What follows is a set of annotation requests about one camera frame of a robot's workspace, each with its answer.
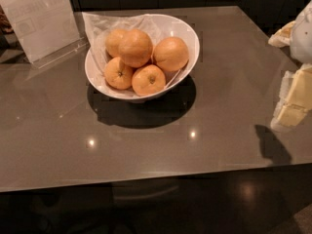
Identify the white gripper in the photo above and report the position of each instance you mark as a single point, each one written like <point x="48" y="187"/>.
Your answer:
<point x="302" y="39"/>

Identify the orange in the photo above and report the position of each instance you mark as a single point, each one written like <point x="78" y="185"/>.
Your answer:
<point x="148" y="80"/>
<point x="118" y="75"/>
<point x="113" y="40"/>
<point x="135" y="48"/>
<point x="171" y="54"/>

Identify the white ceramic bowl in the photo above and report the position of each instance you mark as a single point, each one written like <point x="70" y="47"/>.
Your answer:
<point x="184" y="31"/>

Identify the white paper bowl liner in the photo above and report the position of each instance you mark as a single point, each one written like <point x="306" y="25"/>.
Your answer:
<point x="99" y="26"/>

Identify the clear acrylic sign holder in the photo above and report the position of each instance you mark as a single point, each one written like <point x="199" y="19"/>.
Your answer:
<point x="46" y="29"/>

